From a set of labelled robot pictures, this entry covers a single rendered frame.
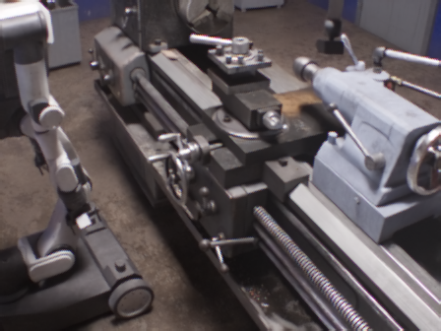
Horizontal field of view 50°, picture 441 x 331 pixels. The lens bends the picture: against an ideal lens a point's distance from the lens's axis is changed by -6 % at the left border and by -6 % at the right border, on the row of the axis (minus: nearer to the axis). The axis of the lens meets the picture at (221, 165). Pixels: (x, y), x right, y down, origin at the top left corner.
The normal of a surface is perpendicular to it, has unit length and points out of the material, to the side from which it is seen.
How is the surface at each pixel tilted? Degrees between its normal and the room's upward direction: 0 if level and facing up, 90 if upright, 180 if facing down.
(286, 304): 0
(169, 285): 0
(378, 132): 76
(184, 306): 0
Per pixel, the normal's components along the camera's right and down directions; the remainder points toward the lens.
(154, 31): 0.46, 0.51
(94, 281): 0.04, -0.83
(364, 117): -0.88, 0.12
